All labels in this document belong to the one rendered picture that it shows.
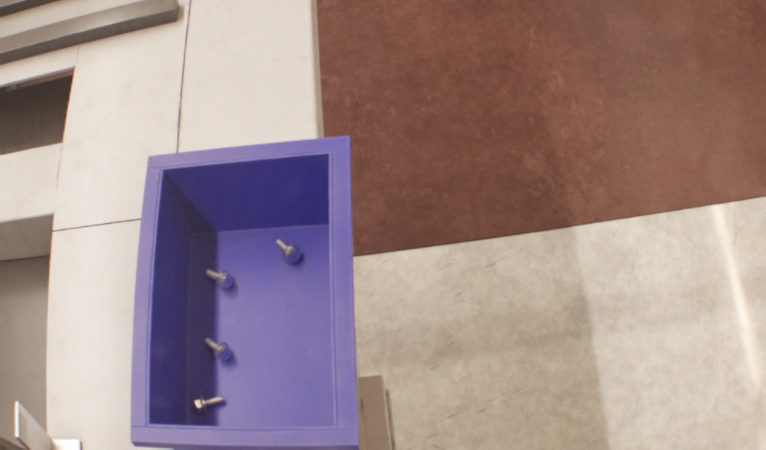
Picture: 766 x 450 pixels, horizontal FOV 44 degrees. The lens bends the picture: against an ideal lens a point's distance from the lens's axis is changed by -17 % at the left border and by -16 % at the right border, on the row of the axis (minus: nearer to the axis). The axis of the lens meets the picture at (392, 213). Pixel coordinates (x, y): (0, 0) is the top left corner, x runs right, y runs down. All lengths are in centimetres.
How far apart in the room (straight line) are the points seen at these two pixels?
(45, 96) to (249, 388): 46
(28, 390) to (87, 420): 13
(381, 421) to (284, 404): 45
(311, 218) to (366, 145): 111
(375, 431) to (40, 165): 50
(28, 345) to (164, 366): 23
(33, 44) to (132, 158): 21
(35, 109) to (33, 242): 19
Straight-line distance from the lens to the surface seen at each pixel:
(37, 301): 93
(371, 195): 186
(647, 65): 207
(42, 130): 106
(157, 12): 99
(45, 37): 103
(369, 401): 120
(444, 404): 166
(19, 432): 72
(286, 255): 79
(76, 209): 89
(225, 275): 79
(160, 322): 73
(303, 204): 80
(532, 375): 168
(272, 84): 91
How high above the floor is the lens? 151
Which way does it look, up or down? 55 degrees down
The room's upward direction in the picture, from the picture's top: 7 degrees counter-clockwise
